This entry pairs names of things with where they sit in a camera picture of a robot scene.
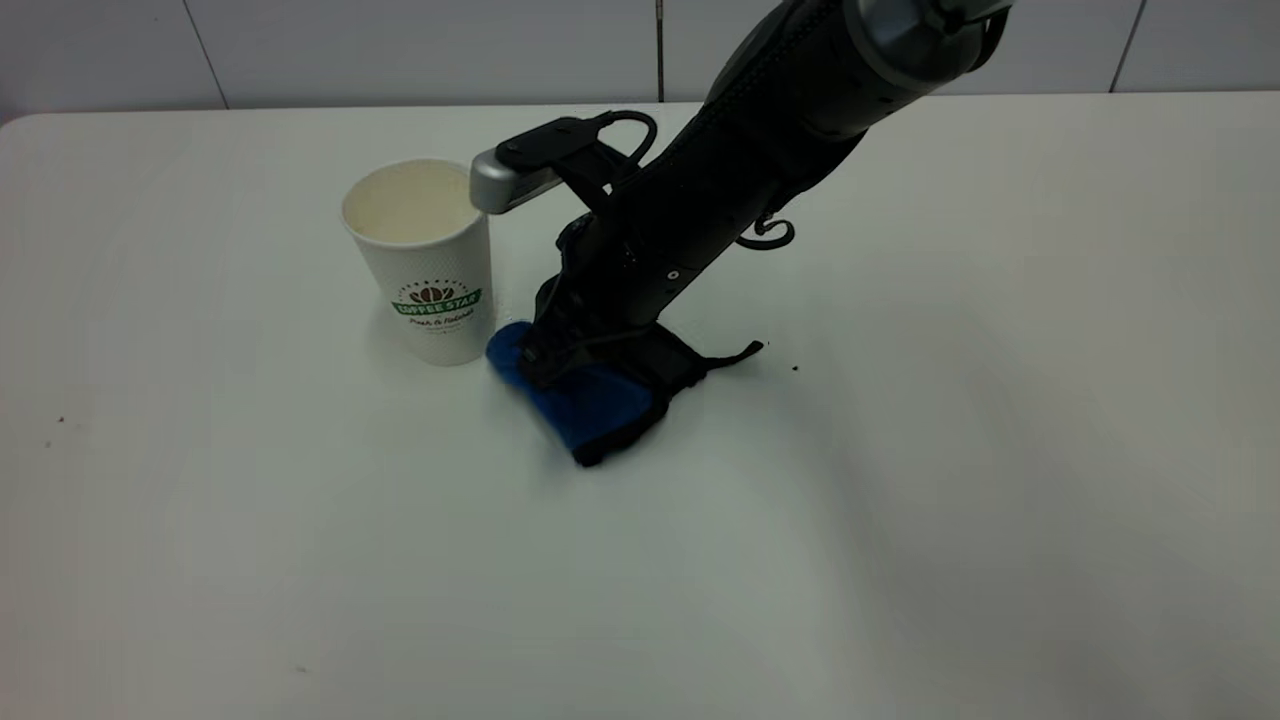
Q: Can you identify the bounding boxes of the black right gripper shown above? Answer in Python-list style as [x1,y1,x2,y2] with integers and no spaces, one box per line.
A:
[516,170,723,392]

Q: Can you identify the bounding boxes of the blue black-edged cleaning cloth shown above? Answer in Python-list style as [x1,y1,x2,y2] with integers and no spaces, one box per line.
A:
[486,320,767,469]

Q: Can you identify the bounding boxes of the white paper coffee cup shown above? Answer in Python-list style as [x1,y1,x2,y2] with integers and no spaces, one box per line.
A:
[341,159,496,368]

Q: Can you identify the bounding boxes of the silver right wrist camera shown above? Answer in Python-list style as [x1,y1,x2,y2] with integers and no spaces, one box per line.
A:
[469,115,641,216]

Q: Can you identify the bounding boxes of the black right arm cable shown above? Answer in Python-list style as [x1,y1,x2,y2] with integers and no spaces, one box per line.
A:
[735,212,797,252]

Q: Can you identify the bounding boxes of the black right camera cable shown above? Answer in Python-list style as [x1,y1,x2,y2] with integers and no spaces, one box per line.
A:
[598,109,660,167]

